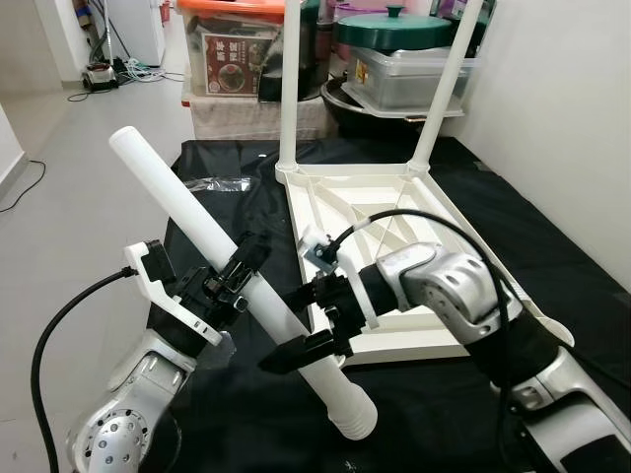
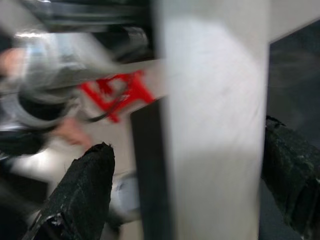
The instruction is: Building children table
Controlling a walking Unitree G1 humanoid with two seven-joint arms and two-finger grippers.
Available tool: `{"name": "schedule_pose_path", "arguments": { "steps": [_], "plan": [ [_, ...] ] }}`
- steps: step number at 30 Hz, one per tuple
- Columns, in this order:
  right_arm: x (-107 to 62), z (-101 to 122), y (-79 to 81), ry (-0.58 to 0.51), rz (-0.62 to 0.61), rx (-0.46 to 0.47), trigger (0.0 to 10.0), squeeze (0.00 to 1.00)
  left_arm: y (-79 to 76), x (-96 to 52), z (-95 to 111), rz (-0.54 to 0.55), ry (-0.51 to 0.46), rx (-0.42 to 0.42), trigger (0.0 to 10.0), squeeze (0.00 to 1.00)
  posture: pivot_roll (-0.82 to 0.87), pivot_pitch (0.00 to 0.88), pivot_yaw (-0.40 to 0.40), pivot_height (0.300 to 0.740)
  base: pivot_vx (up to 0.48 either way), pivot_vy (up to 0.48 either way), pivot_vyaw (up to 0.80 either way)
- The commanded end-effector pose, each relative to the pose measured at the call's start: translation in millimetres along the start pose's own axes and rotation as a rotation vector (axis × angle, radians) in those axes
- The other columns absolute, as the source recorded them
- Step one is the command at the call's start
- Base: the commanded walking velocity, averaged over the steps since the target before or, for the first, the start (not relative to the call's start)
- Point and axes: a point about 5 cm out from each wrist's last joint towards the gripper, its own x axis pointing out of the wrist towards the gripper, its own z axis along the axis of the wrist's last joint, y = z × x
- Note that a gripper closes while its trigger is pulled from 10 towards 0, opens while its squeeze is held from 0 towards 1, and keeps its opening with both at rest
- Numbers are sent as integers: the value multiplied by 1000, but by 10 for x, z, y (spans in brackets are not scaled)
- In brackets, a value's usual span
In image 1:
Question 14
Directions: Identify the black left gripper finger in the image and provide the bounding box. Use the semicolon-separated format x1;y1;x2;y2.
221;233;273;284
219;288;259;330

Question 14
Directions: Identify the clear tape patch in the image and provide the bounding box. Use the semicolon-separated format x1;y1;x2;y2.
197;330;238;372

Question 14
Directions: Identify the clear tape strip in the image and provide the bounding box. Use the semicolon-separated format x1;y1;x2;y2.
187;175;249;194

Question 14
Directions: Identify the beige cloth covered bench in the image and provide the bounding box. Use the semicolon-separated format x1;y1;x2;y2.
187;97;332;141

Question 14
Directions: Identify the black wok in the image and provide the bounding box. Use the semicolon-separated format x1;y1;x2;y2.
320;84;435;137

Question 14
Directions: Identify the black tablecloth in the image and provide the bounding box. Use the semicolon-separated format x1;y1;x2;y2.
148;136;631;473

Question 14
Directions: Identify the black plastic bag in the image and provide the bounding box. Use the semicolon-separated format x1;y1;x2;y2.
258;20;328;104

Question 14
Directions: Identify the red printed cardboard box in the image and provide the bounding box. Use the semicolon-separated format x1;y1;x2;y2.
200;30;267;96

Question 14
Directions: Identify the clear plastic storage box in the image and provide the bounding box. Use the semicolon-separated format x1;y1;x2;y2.
345;44;480;117

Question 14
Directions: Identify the orange box lid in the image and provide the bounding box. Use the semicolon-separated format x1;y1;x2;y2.
177;0;297;23

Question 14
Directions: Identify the green pot lid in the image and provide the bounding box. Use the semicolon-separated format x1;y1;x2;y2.
333;5;455;52

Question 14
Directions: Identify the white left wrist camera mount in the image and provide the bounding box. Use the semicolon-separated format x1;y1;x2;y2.
123;241;226;348

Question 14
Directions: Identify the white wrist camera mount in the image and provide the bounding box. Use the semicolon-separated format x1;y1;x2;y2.
299;225;382;332
123;241;226;348

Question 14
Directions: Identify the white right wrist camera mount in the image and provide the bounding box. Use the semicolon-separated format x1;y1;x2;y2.
299;225;382;332

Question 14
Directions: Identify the black room cable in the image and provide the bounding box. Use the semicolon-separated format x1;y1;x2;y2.
0;158;48;214

